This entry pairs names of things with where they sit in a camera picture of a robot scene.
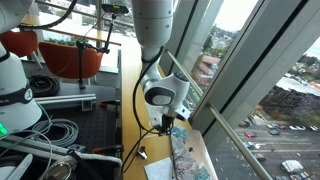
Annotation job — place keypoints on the black camera stand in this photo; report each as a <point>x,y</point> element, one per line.
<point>81,63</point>

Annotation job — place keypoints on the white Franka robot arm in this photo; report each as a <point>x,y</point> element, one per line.
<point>153,23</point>

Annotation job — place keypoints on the orange chair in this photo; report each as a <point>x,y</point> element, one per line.
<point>18,42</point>
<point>66,60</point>

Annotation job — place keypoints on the black binder clip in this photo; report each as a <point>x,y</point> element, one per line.
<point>142,153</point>

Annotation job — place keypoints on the short aluminium extrusion rail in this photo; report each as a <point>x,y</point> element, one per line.
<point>63,100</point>

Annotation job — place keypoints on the black perforated breadboard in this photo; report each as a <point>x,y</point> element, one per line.
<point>96,128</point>

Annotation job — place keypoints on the white paper sheet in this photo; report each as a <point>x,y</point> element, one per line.
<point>159,170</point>

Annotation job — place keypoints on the metal window handrail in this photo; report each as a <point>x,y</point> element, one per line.
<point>233,136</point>

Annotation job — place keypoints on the round metallic lens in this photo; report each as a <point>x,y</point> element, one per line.
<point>61,170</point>

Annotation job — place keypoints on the black camera on stand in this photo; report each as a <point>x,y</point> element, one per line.
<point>114,8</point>

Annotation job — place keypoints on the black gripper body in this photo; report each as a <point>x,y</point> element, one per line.
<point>167,124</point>

